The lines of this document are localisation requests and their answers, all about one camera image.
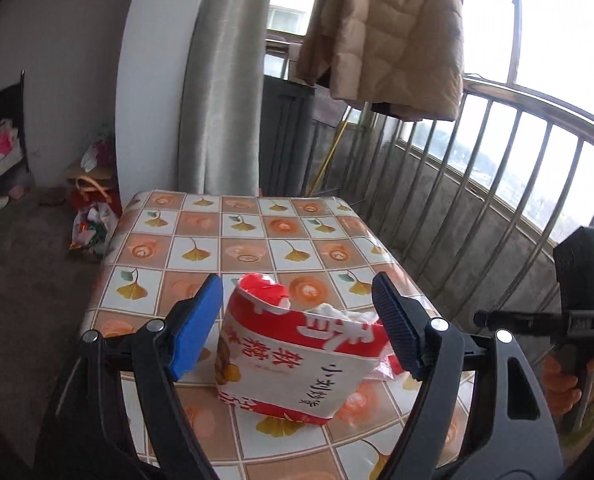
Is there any dark folded panel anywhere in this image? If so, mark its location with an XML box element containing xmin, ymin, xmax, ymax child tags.
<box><xmin>259</xmin><ymin>76</ymin><xmax>314</xmax><ymax>197</ymax></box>

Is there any red white snack bag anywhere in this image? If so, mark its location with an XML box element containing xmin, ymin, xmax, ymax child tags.
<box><xmin>215</xmin><ymin>273</ymin><xmax>402</xmax><ymax>426</ymax></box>

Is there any steel balcony railing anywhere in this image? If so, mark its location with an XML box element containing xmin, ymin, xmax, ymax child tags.
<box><xmin>263</xmin><ymin>29</ymin><xmax>594</xmax><ymax>331</ymax></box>

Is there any patterned vinyl tablecloth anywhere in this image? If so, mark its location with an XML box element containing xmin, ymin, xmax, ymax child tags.
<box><xmin>82</xmin><ymin>191</ymin><xmax>423</xmax><ymax>479</ymax></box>

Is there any right hand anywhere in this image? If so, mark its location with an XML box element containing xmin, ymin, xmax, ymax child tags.
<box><xmin>542</xmin><ymin>354</ymin><xmax>594</xmax><ymax>416</ymax></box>

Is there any yellow broom stick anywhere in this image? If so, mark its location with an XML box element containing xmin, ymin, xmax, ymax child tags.
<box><xmin>307</xmin><ymin>108</ymin><xmax>351</xmax><ymax>197</ymax></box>

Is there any beige puffer jacket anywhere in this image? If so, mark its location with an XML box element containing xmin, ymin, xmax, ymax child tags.
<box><xmin>296</xmin><ymin>0</ymin><xmax>463</xmax><ymax>122</ymax></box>

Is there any colourful plastic bag on floor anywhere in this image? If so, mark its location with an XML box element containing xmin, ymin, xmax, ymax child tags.
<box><xmin>70</xmin><ymin>203</ymin><xmax>118</xmax><ymax>259</ymax></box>

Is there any grey curtain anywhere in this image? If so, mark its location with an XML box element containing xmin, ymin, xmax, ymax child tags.
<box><xmin>178</xmin><ymin>0</ymin><xmax>270</xmax><ymax>196</ymax></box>

